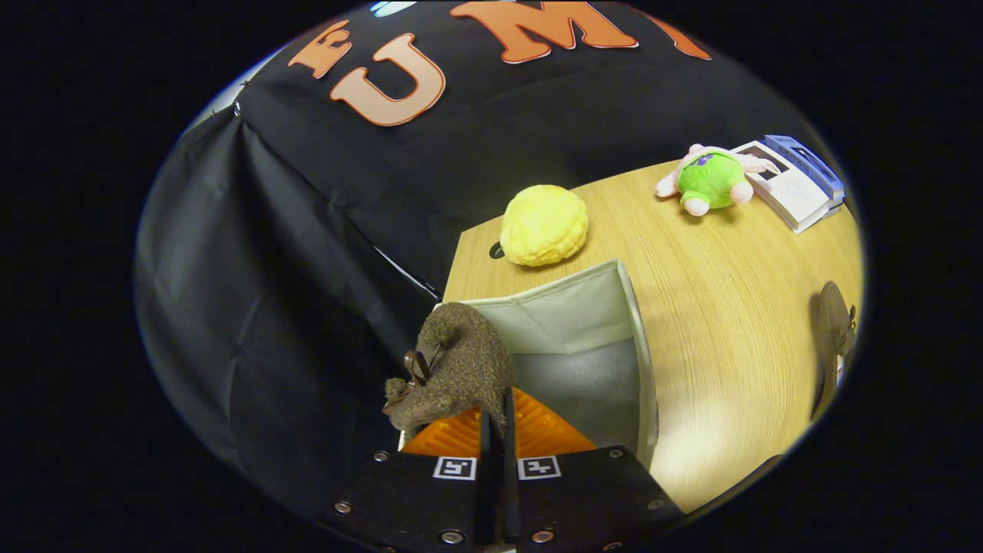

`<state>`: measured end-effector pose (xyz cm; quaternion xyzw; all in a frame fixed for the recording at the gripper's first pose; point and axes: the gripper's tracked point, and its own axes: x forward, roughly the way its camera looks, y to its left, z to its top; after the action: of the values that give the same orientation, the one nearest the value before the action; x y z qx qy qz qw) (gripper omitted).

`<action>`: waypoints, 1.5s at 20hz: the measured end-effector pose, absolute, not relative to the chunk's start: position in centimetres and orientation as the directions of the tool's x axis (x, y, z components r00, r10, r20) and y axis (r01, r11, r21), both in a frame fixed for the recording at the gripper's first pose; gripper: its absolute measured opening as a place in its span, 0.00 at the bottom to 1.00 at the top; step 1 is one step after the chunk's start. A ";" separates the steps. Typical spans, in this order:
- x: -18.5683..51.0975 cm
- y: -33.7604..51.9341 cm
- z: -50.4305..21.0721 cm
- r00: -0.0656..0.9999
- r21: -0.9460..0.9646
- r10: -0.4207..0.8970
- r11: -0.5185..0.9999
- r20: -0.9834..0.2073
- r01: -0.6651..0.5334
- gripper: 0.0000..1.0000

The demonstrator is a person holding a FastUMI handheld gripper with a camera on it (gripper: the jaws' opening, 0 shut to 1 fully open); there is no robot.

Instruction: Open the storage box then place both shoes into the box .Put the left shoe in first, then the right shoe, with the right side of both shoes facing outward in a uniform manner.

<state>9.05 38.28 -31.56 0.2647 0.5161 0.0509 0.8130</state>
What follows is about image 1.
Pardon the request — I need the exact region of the grey fabric storage box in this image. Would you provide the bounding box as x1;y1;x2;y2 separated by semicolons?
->
398;259;660;471

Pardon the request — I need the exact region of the green and pink plush toy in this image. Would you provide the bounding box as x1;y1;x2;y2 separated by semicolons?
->
654;144;780;217

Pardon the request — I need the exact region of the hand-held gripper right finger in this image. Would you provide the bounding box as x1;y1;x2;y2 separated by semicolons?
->
498;386;687;553

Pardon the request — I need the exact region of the white book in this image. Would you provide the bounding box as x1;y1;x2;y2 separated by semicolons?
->
730;141;834;233

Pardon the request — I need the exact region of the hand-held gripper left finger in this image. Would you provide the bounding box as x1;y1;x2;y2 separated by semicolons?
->
323;406;500;553

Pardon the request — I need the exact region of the brown shoe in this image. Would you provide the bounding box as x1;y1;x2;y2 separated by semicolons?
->
382;302;515;440
810;280;859;422

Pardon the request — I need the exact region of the blue book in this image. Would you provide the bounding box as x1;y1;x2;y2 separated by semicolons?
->
764;134;846;220

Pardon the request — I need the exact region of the yellow plush bread toy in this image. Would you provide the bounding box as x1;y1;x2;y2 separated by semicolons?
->
500;184;590;268

